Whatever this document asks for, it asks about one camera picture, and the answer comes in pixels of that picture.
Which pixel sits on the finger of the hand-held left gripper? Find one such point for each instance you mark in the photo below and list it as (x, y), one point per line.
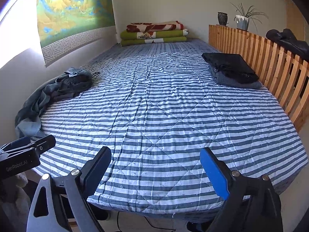
(43, 145)
(14, 143)

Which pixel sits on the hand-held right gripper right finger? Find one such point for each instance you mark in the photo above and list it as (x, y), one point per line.
(213, 171)

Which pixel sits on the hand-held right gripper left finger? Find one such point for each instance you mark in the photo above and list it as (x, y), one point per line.
(99, 171)

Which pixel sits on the light blue denim shirt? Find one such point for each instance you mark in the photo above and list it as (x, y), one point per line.
(33, 106)

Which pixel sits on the blue white striped quilt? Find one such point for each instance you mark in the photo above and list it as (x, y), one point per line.
(157, 101)

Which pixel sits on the grey folded garment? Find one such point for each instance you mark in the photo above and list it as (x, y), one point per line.
(224, 80)

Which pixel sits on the black folded garment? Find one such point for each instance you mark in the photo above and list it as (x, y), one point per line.
(229, 64)

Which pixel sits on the bright window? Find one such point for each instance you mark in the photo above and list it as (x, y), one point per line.
(19, 29)

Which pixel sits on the green folded blanket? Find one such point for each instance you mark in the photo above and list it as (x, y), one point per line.
(154, 34)

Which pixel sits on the black jacket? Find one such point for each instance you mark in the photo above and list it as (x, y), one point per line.
(287, 40)

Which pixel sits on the potted plant in white pot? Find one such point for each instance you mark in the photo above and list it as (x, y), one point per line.
(242, 22)

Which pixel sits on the dark ceramic pot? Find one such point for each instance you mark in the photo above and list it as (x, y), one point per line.
(222, 18)

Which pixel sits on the red patterned folded blanket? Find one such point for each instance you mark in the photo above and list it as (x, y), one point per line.
(154, 26)

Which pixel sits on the wooden slatted bed rail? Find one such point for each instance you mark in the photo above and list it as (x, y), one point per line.
(265, 60)

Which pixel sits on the landscape wall poster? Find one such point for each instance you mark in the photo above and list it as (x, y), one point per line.
(72, 9)

